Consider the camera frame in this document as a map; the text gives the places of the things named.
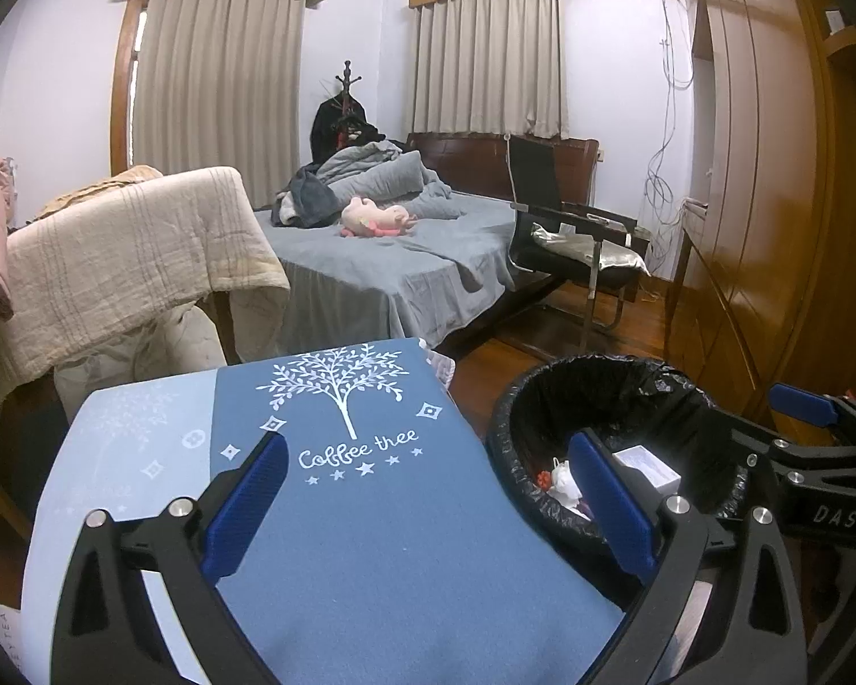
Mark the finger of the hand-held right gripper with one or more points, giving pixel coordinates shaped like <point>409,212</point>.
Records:
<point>802,404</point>
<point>756,442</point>

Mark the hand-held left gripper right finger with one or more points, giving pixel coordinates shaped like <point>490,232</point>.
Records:
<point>610,503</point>

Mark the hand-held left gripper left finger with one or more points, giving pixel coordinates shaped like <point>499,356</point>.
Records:
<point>246,503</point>

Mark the white cardboard box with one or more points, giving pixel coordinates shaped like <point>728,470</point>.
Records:
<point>645,467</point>

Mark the red wrapper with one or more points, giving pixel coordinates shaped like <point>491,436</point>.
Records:
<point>542,479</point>

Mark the black bag lined waste bin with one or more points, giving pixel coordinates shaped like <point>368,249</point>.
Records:
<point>613,399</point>

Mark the blue tree print tablecloth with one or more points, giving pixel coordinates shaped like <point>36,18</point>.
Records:
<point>399,549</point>

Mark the off-white cloth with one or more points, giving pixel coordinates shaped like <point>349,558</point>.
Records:
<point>171,335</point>

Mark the silver seat cushion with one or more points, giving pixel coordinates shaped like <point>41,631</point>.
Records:
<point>599,253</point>

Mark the brown wooden wardrobe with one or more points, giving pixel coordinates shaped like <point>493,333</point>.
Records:
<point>756,157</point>

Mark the grey bed sheet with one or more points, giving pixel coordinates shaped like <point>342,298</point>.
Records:
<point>371,264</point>

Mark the white printed paper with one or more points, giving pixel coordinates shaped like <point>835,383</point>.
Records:
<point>3,642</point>

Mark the dark grey garment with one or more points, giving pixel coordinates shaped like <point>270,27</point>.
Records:
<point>310,200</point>

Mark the pink plush toy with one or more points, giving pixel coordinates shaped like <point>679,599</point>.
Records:
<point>367,216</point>

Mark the black office chair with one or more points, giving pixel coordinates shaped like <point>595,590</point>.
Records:
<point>535,171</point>

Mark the tan cloth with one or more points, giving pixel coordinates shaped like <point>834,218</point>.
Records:
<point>93,192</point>

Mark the grey duvet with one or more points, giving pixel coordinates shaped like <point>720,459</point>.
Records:
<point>399,178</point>

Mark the dark wooden bed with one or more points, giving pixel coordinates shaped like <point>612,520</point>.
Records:
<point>464,164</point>

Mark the black coat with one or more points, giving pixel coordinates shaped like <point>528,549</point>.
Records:
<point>328,128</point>

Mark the wide beige curtain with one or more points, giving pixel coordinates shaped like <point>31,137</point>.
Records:
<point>221,85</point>

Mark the dark wooden coat rack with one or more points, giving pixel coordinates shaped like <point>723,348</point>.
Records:
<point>345,82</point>

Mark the narrow beige curtain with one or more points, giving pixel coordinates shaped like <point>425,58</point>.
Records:
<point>485,64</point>

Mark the wooden window frame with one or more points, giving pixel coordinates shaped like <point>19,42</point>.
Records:
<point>123,85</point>

